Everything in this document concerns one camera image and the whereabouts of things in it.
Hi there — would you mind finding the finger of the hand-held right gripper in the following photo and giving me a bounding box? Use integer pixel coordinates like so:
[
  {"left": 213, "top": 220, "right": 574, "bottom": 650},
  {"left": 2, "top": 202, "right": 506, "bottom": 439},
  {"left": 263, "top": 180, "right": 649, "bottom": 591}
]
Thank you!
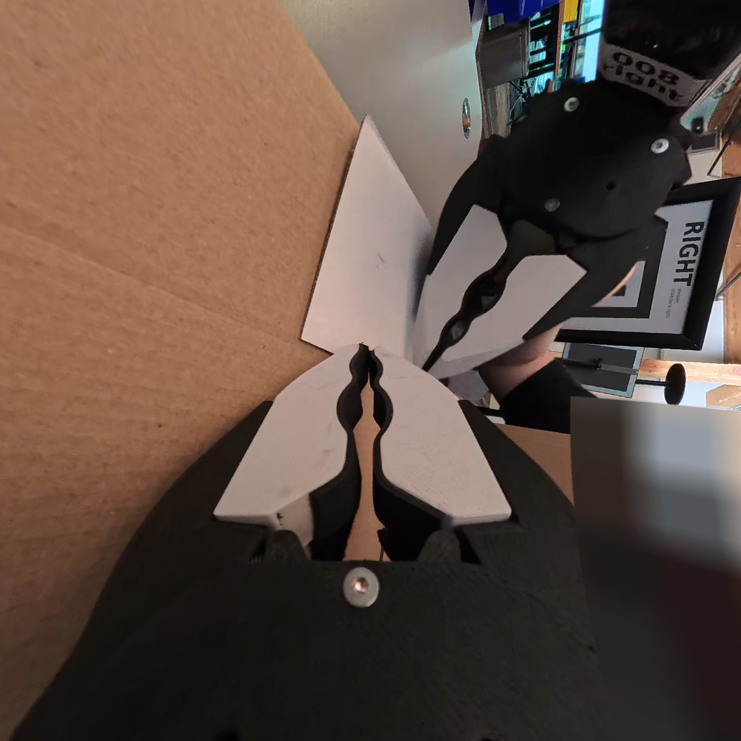
[
  {"left": 428, "top": 250, "right": 587, "bottom": 381},
  {"left": 417, "top": 204, "right": 510, "bottom": 371}
]

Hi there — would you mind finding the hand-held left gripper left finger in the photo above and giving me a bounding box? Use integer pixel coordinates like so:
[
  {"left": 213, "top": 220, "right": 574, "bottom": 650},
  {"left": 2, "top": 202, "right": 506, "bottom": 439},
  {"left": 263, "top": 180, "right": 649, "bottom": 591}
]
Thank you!
[{"left": 213, "top": 343, "right": 371, "bottom": 561}]

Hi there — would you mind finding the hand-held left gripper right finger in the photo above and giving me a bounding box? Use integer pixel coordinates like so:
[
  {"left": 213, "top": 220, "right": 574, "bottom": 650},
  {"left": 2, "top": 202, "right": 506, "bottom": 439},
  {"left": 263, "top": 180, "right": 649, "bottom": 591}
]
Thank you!
[{"left": 370, "top": 345, "right": 514, "bottom": 561}]

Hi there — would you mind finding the large cardboard box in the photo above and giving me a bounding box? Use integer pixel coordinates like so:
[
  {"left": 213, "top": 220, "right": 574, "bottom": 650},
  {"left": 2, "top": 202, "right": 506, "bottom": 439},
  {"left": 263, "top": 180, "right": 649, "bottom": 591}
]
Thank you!
[{"left": 0, "top": 0, "right": 575, "bottom": 733}]

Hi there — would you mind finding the person's right forearm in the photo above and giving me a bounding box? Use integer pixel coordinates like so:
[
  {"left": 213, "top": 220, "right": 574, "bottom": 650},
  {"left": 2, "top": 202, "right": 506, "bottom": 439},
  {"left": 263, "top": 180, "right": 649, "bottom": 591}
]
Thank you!
[{"left": 485, "top": 333, "right": 558, "bottom": 401}]

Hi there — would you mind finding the grey flat screen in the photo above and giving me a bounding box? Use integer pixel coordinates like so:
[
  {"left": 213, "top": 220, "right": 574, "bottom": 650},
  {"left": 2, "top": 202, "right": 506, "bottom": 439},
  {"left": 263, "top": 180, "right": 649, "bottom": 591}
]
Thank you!
[{"left": 560, "top": 342, "right": 645, "bottom": 399}]

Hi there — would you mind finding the black framed marker sign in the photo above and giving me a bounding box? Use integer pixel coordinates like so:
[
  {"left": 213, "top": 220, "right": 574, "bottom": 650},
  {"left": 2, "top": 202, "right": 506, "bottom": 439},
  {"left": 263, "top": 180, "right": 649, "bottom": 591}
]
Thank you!
[{"left": 553, "top": 175, "right": 741, "bottom": 352}]

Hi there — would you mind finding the grey metal bin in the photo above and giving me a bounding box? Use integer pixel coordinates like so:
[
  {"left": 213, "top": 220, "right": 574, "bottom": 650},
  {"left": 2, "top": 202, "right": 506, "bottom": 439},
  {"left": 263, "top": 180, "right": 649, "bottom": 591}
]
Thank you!
[{"left": 476, "top": 20, "right": 532, "bottom": 89}]

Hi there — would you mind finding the blue storage bin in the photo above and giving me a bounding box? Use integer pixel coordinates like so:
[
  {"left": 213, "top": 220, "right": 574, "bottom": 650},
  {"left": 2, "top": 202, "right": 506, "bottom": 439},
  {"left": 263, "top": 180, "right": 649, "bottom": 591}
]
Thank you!
[{"left": 485, "top": 0, "right": 563, "bottom": 17}]

